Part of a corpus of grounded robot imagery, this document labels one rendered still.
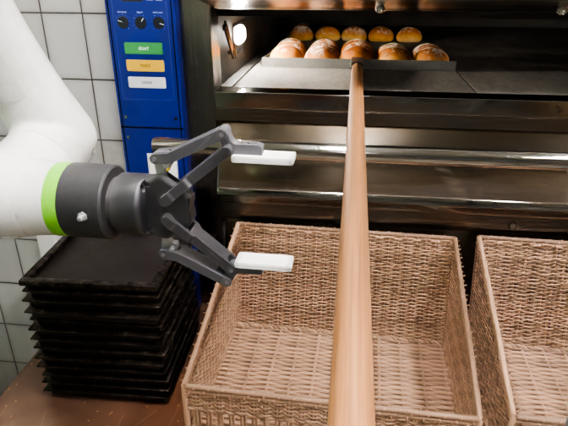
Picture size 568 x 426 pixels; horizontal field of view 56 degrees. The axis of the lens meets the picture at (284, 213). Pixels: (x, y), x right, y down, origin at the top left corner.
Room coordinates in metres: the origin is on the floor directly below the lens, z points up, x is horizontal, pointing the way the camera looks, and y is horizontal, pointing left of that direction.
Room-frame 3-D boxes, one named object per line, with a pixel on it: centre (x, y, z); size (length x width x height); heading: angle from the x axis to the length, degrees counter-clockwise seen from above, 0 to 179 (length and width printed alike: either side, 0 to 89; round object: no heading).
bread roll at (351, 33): (2.21, -0.28, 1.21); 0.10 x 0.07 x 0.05; 81
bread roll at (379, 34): (2.20, -0.38, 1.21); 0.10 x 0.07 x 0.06; 85
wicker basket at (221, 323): (0.97, -0.11, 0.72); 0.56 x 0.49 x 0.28; 81
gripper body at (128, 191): (0.60, 0.16, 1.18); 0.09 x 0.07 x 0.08; 82
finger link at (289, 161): (0.58, 0.02, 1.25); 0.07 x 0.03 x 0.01; 82
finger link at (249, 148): (0.58, 0.05, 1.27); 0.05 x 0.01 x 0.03; 82
